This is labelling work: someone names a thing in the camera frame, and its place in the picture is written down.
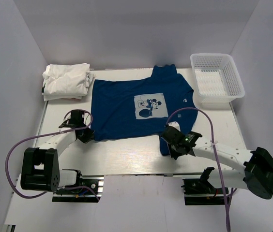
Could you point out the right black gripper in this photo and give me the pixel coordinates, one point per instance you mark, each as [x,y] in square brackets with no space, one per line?
[173,153]

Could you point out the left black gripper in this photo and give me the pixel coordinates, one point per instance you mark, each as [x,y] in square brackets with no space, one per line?
[89,137]

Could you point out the blue printed t shirt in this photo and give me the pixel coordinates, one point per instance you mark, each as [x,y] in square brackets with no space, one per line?
[138,108]

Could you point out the white t shirt stack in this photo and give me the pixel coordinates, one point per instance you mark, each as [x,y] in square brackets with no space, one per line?
[66,81]

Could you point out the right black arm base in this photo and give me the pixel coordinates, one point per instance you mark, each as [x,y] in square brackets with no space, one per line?
[198,191]

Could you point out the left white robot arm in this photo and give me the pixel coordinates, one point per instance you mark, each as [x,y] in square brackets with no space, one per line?
[41,170]

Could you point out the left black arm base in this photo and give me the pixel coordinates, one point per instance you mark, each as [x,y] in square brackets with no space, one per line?
[90,193]

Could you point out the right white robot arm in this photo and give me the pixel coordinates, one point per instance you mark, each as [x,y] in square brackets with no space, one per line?
[249,169]

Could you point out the white perforated plastic basket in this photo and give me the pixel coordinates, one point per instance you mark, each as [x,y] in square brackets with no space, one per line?
[216,78]

